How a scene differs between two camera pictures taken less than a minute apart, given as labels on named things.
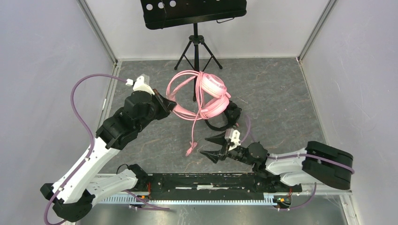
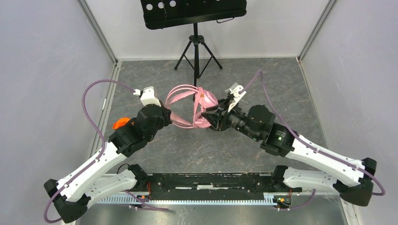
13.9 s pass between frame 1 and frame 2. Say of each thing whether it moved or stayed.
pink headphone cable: moved
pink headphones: moved
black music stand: stayed
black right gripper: moved
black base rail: stayed
